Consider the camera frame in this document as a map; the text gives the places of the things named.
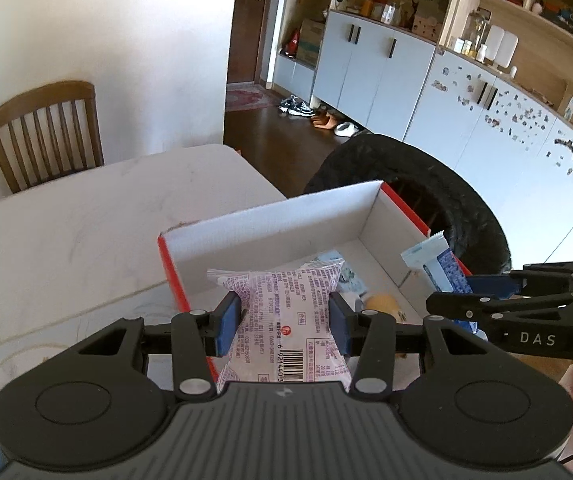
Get brown door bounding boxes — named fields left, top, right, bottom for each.
left=226, top=0, right=287, bottom=86

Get red cardboard box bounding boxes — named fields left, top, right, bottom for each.
left=158, top=180, right=475, bottom=396

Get blue white sachet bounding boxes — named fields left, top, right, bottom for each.
left=401, top=231, right=476, bottom=295

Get peach squishy toy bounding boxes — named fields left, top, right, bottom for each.
left=364, top=294, right=407, bottom=323

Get white marble desktop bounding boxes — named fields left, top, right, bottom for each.
left=0, top=144, right=288, bottom=411

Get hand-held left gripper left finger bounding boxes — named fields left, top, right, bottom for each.
left=74, top=291, right=244, bottom=401

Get wooden chair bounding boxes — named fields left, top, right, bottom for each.
left=0, top=80, right=106, bottom=196

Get pink white snack packet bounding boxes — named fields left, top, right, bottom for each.
left=206, top=255, right=355, bottom=396

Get black padded jacket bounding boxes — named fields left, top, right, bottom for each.
left=303, top=133, right=513, bottom=273

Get packets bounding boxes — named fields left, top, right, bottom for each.
left=337, top=262, right=370, bottom=311

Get small red object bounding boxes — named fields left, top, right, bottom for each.
left=280, top=30, right=300, bottom=58

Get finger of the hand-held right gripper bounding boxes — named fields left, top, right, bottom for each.
left=425, top=287, right=573, bottom=323
left=467, top=260, right=573, bottom=297

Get white canister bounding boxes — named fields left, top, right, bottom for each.
left=497, top=30, right=519, bottom=68
left=483, top=25, right=505, bottom=63

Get patterned rug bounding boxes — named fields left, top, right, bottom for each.
left=225, top=87, right=284, bottom=112

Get glass dome jar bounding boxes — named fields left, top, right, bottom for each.
left=469, top=10, right=491, bottom=53

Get grey wall cabinet unit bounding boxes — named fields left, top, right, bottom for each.
left=261, top=0, right=573, bottom=321

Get cardboard carton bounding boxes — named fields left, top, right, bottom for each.
left=297, top=19, right=326, bottom=65

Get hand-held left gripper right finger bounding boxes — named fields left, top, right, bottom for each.
left=327, top=291, right=497, bottom=401

